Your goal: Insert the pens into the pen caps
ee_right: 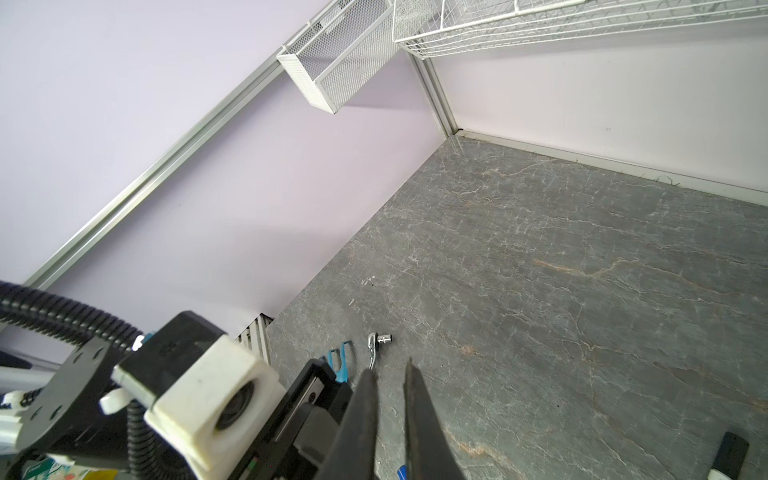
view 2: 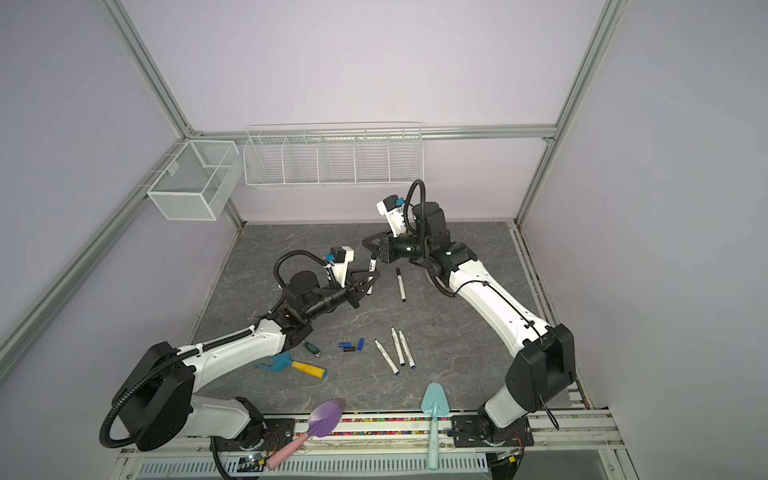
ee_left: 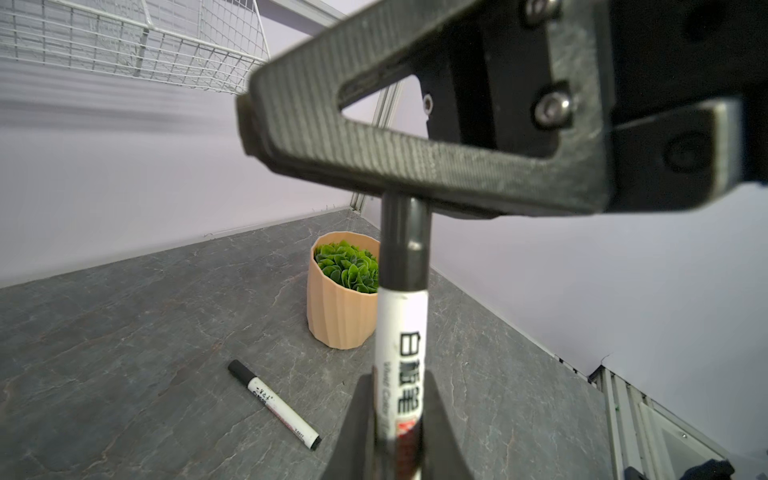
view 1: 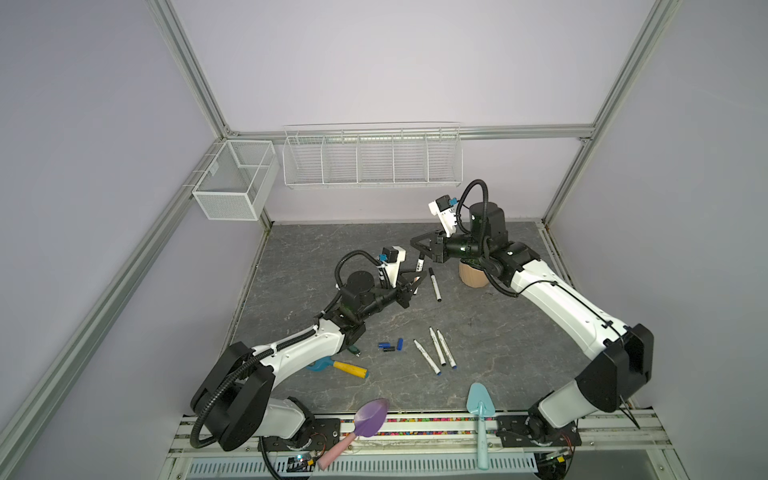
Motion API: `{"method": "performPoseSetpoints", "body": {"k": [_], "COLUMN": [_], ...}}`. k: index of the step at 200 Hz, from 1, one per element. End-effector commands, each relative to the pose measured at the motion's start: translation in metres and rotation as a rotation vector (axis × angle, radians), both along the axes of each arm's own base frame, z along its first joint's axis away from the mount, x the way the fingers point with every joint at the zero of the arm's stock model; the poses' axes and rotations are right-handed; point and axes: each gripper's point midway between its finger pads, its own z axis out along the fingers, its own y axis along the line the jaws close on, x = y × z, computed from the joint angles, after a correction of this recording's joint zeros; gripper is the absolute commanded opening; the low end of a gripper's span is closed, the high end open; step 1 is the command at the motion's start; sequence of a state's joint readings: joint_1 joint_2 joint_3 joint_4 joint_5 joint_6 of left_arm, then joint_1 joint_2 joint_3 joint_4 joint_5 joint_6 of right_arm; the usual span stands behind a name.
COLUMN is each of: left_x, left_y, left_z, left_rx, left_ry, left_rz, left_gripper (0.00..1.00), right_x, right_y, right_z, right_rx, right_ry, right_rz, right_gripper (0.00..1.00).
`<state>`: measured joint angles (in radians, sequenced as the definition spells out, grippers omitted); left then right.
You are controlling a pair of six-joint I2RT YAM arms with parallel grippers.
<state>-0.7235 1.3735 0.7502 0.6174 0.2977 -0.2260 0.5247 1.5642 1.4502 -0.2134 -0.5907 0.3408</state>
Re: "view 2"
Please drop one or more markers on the white wire basket rack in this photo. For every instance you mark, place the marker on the white wire basket rack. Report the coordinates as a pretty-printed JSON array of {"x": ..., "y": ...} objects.
[{"x": 333, "y": 154}]

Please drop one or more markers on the light blue garden trowel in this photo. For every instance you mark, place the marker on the light blue garden trowel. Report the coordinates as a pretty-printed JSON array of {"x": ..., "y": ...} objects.
[{"x": 435, "y": 406}]

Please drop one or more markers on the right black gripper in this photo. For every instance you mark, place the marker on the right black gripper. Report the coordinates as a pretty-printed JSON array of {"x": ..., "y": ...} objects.
[{"x": 385, "y": 256}]

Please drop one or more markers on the green handled ratchet screwdriver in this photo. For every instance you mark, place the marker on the green handled ratchet screwdriver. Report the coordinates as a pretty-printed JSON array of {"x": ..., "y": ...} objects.
[{"x": 312, "y": 348}]

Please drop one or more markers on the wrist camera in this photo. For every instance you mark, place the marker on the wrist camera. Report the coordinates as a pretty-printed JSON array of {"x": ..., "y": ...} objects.
[
  {"x": 338, "y": 261},
  {"x": 392, "y": 209}
]

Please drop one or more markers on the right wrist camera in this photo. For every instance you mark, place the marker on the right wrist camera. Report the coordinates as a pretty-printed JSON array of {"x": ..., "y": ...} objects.
[{"x": 392, "y": 209}]

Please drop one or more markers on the white mesh box basket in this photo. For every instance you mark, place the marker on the white mesh box basket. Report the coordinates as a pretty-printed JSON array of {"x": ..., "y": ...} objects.
[{"x": 198, "y": 181}]

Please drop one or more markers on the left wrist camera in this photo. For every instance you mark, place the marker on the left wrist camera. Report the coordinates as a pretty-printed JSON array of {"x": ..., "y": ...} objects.
[{"x": 338, "y": 261}]

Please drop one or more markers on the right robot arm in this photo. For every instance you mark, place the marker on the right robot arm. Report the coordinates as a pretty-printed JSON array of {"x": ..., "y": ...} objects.
[{"x": 543, "y": 356}]

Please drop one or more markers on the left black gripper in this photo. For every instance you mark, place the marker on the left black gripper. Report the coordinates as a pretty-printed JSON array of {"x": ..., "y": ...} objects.
[{"x": 358, "y": 277}]

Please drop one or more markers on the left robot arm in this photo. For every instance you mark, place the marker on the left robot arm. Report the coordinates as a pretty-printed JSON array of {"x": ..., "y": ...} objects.
[{"x": 159, "y": 401}]

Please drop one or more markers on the purple garden trowel pink handle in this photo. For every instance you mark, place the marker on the purple garden trowel pink handle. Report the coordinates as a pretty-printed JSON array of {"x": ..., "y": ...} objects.
[{"x": 322, "y": 421}]

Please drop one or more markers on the blue garden fork yellow handle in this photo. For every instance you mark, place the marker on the blue garden fork yellow handle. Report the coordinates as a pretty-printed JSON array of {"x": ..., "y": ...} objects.
[{"x": 284, "y": 361}]

